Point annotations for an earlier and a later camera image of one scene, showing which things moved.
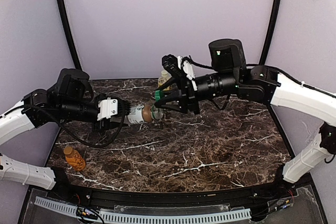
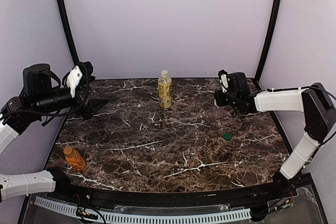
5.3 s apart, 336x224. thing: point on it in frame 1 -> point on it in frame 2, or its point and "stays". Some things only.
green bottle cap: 158,94 -> 227,136
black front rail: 97,199 stays
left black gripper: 122,109 -> 85,106
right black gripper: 189,96 -> 219,98
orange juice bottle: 74,159 stays
